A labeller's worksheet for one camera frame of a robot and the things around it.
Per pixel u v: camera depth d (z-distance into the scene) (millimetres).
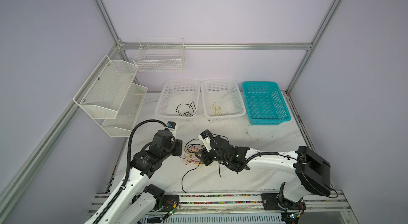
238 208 728
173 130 673
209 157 686
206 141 704
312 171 433
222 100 1176
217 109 1071
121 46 928
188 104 1138
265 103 1147
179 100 1149
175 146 583
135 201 580
